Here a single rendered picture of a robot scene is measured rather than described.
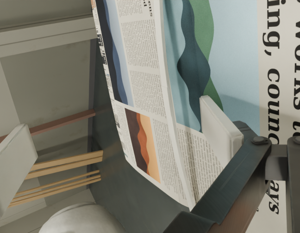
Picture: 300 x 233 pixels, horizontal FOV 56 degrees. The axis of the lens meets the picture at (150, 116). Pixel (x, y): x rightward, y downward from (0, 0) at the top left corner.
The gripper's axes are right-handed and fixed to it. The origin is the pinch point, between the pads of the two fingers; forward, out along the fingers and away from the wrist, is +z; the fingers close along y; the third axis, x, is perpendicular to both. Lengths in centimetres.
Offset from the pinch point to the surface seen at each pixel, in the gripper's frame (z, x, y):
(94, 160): 426, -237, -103
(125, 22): 13.7, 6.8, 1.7
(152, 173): 13.2, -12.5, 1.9
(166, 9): 6.4, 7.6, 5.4
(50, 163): 392, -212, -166
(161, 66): 5.6, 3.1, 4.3
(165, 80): 5.3, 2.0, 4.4
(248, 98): -1.3, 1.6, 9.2
